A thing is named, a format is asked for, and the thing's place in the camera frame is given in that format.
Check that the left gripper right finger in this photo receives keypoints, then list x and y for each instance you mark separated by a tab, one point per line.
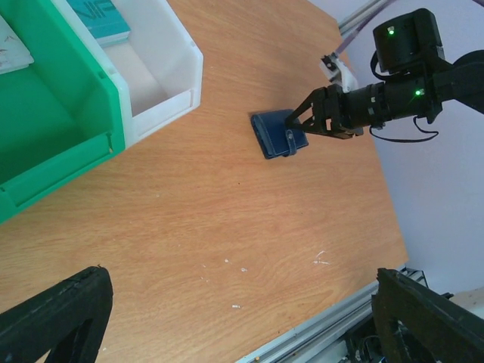
427	321

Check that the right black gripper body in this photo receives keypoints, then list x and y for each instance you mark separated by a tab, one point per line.
332	113

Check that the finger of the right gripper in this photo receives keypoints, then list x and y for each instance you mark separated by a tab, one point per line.
317	128
314	99

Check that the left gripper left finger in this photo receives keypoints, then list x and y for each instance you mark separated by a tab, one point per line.
65	323

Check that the blue card holder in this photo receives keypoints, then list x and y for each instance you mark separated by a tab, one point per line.
274	138

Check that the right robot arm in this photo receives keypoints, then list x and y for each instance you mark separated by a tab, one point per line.
415	80

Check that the teal VIP card stack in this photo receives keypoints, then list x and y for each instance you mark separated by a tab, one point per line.
103	21

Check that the grey floral card stack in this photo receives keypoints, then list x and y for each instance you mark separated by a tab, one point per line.
14	54

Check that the white plastic bin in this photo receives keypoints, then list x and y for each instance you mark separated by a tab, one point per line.
158	71

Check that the green plastic bin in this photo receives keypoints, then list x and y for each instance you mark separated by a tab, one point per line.
60	117

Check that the right frame post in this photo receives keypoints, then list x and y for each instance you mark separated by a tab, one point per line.
358	15

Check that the aluminium frame rail front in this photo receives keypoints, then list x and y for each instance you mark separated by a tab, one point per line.
344	332

